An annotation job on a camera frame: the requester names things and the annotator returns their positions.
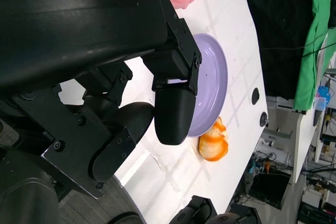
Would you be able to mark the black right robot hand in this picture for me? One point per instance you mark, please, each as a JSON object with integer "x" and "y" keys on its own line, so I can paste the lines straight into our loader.
{"x": 223, "y": 216}

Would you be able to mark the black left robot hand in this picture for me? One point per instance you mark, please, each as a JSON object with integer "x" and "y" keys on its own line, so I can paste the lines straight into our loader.
{"x": 78, "y": 24}

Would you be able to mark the purple plastic plate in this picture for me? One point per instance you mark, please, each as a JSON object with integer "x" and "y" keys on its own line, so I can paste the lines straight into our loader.
{"x": 212, "y": 77}

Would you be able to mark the black equipment box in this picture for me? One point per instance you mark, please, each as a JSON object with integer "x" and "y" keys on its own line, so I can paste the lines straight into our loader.
{"x": 270, "y": 190}

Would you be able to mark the orange striped bun toy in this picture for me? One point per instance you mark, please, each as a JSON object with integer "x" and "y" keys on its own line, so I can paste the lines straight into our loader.
{"x": 214, "y": 142}

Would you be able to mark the black table grommet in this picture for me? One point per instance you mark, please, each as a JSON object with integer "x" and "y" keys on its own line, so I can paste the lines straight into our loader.
{"x": 255, "y": 96}
{"x": 263, "y": 119}

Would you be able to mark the white background desk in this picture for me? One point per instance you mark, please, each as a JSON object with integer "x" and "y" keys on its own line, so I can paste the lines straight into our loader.
{"x": 304, "y": 142}

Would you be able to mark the blue plastic container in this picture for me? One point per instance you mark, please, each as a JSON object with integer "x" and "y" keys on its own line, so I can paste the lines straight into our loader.
{"x": 322, "y": 96}

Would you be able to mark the green cloth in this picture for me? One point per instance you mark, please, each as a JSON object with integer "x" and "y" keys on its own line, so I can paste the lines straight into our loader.
{"x": 312, "y": 51}

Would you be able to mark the black backdrop curtain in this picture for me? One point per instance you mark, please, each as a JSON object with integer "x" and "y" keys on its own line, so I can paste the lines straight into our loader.
{"x": 283, "y": 24}

